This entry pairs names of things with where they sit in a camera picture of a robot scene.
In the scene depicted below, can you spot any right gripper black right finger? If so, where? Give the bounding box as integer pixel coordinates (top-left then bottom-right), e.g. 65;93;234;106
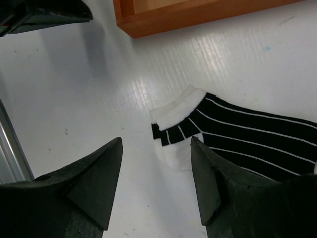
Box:
191;137;317;238

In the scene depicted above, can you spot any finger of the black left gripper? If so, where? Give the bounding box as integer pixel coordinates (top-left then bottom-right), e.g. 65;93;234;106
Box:
0;0;93;37

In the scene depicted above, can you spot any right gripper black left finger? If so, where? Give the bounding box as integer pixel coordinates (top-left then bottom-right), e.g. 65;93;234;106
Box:
0;137;123;238

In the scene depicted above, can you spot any black white striped sock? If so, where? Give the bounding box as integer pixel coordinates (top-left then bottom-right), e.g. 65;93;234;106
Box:
150;86;317;181

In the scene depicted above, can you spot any brown compartment sock tray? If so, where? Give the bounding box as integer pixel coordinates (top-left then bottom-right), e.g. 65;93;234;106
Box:
113;0;297;38

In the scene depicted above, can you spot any aluminium frame rail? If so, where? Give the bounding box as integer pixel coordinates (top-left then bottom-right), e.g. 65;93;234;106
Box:
0;103;34;184

